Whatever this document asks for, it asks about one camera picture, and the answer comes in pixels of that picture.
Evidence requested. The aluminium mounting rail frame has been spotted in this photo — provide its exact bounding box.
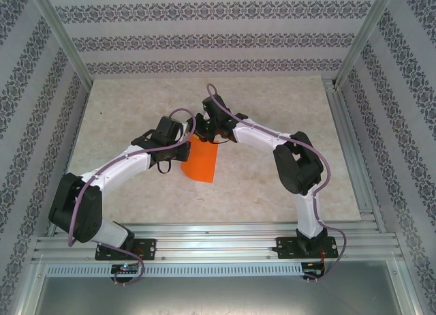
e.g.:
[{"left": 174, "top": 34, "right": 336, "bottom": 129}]
[{"left": 31, "top": 221, "right": 405, "bottom": 263}]

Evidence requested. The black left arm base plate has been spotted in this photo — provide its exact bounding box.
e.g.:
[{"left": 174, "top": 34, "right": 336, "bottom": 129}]
[{"left": 94, "top": 238, "right": 157, "bottom": 261}]

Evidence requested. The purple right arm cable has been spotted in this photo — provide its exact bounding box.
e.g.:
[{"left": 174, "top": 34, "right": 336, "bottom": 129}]
[{"left": 206, "top": 82, "right": 348, "bottom": 284}]

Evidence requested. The orange paper sheet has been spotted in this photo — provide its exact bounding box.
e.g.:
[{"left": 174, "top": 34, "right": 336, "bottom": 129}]
[{"left": 180, "top": 134, "right": 219, "bottom": 184}]

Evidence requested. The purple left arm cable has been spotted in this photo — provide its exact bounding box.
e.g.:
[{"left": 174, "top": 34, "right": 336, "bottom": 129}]
[{"left": 67, "top": 109, "right": 198, "bottom": 287}]

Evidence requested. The aluminium corner post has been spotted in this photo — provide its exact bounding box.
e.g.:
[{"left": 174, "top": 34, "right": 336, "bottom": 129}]
[
  {"left": 29, "top": 0, "right": 93, "bottom": 88},
  {"left": 333, "top": 0, "right": 398, "bottom": 89}
]

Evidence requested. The black left gripper cable loop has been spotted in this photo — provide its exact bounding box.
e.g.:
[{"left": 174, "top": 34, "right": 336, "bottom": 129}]
[{"left": 157, "top": 157, "right": 173, "bottom": 175}]

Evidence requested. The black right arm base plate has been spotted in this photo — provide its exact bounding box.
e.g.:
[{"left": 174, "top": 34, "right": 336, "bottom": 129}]
[{"left": 276, "top": 236, "right": 339, "bottom": 260}]

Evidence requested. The slotted grey cable duct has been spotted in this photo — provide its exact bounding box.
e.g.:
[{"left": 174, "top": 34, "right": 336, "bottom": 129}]
[{"left": 46, "top": 262, "right": 304, "bottom": 278}]

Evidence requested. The grey sheet metal panel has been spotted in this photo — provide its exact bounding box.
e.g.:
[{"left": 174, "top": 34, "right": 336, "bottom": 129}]
[{"left": 33, "top": 276, "right": 406, "bottom": 315}]

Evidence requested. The aluminium side rail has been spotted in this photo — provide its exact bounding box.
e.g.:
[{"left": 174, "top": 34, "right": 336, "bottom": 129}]
[{"left": 322, "top": 78, "right": 388, "bottom": 233}]

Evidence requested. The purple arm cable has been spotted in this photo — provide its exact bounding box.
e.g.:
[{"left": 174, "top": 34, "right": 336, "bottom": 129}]
[
  {"left": 67, "top": 109, "right": 198, "bottom": 287},
  {"left": 206, "top": 82, "right": 348, "bottom": 284}
]

